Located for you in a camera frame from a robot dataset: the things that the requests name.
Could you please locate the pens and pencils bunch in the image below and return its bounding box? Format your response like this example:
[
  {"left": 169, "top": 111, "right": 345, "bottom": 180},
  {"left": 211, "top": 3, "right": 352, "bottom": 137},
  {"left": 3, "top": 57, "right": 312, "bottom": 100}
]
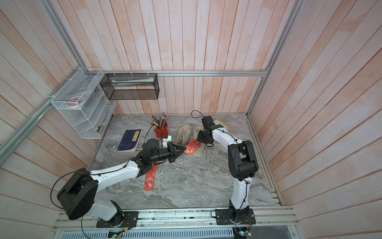
[{"left": 151, "top": 113, "right": 168, "bottom": 129}]

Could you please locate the red insole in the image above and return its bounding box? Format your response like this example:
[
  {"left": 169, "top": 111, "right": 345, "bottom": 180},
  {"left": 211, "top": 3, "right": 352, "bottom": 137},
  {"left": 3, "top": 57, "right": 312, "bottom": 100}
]
[
  {"left": 144, "top": 164, "right": 158, "bottom": 191},
  {"left": 184, "top": 139, "right": 201, "bottom": 155}
]

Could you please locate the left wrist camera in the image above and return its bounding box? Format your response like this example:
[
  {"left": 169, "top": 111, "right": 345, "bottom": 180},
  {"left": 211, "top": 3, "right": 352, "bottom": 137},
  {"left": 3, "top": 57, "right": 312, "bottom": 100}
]
[{"left": 161, "top": 135, "right": 172, "bottom": 148}]

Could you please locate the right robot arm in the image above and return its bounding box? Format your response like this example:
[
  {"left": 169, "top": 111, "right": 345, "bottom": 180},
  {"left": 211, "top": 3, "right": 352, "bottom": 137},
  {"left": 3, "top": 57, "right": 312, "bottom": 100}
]
[{"left": 197, "top": 116, "right": 259, "bottom": 225}]

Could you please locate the white wire wall shelf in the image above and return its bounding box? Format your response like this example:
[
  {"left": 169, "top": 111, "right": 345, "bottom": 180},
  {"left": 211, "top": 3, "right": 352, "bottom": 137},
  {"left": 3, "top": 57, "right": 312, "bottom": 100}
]
[{"left": 51, "top": 68, "right": 116, "bottom": 139}]

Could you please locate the red pen cup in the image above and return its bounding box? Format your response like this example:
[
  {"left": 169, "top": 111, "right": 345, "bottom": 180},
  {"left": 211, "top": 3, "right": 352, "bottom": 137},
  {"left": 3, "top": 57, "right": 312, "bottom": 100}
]
[{"left": 153, "top": 124, "right": 169, "bottom": 139}]

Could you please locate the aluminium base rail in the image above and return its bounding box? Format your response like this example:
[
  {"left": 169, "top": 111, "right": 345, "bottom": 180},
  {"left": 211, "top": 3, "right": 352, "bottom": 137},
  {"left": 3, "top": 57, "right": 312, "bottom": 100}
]
[{"left": 52, "top": 206, "right": 299, "bottom": 232}]

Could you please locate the black mesh wall basket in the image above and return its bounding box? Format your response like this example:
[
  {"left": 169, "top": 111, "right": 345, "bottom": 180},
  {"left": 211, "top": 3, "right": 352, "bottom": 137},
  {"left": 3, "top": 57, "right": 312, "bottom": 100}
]
[{"left": 100, "top": 73, "right": 160, "bottom": 100}]

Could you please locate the yellow alarm clock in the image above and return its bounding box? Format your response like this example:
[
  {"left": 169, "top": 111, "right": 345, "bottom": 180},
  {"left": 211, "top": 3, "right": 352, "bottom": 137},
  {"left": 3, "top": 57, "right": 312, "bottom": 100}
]
[{"left": 214, "top": 119, "right": 231, "bottom": 132}]

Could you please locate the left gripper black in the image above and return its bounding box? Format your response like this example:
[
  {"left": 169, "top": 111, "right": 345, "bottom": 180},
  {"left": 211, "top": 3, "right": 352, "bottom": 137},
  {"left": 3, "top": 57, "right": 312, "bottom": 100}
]
[{"left": 150, "top": 141, "right": 187, "bottom": 163}]

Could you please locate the beige sneaker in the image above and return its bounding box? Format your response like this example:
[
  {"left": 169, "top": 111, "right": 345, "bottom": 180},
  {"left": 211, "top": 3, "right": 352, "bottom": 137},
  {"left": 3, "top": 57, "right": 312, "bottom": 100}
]
[
  {"left": 193, "top": 125, "right": 206, "bottom": 157},
  {"left": 175, "top": 123, "right": 192, "bottom": 146}
]

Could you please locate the tape roll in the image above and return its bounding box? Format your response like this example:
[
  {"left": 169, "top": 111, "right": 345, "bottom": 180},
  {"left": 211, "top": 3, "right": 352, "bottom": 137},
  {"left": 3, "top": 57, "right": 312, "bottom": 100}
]
[{"left": 65, "top": 95, "right": 86, "bottom": 109}]

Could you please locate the dark blue book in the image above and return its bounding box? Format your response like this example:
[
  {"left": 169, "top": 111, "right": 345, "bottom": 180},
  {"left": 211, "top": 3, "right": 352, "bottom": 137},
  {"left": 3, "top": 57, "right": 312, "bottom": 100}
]
[{"left": 117, "top": 129, "right": 142, "bottom": 152}]

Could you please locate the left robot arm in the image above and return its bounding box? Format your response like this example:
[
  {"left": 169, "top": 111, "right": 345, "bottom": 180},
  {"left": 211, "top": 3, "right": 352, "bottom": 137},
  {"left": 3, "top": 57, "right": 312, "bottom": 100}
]
[{"left": 57, "top": 138, "right": 187, "bottom": 227}]

